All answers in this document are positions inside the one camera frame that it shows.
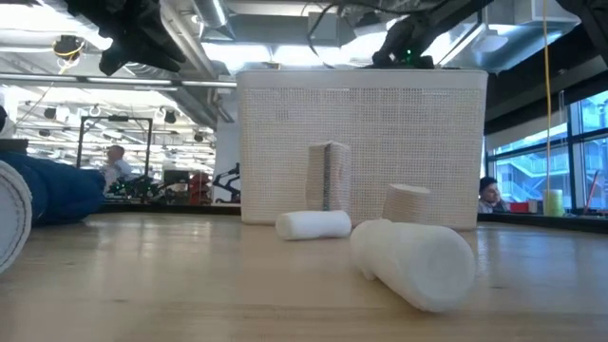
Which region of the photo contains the person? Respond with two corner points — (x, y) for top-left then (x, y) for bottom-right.
(101, 143), (136, 189)
(477, 176), (506, 215)

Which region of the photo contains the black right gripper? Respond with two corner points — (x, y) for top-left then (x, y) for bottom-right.
(371, 50), (435, 70)

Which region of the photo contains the white ceiling pipe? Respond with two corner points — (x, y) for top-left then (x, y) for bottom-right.
(0, 72), (238, 91)

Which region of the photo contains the blue fabric wrap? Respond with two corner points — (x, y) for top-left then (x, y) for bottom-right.
(0, 150), (107, 227)

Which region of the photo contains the tall tan bandage roll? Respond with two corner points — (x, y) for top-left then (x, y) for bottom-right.
(305, 140), (353, 215)

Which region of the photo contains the hanging yellow cord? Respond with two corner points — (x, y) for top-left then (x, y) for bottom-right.
(542, 0), (553, 206)

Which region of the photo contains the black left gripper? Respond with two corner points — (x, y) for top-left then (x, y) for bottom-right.
(66, 0), (187, 77)

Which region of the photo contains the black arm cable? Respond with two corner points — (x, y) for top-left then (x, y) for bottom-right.
(305, 2), (348, 61)

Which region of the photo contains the silver ventilation duct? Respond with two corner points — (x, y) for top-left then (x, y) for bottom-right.
(156, 0), (234, 85)

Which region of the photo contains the red cart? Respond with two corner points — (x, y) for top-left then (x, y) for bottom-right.
(188, 171), (213, 206)

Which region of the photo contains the black background frame stand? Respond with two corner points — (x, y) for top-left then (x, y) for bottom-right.
(75, 115), (155, 180)

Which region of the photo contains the white mesh plastic basket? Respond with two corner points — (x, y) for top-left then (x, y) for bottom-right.
(236, 69), (490, 232)

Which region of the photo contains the white gauze roll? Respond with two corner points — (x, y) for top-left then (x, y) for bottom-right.
(275, 209), (353, 242)
(349, 218), (478, 315)

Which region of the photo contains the black ceiling camera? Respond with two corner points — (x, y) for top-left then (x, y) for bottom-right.
(51, 34), (87, 62)

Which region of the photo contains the white round object edge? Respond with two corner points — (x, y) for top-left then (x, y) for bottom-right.
(0, 160), (34, 276)

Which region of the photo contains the green spool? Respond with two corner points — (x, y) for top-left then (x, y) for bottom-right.
(542, 188), (567, 218)

